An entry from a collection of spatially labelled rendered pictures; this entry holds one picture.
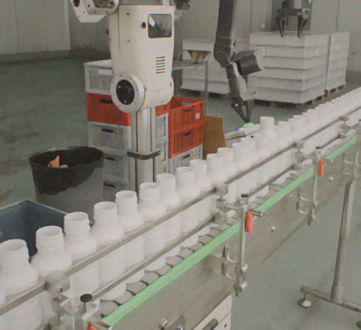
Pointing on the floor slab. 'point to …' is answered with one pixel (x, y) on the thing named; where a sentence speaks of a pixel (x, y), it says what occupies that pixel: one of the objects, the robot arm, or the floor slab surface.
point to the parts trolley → (189, 67)
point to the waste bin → (69, 178)
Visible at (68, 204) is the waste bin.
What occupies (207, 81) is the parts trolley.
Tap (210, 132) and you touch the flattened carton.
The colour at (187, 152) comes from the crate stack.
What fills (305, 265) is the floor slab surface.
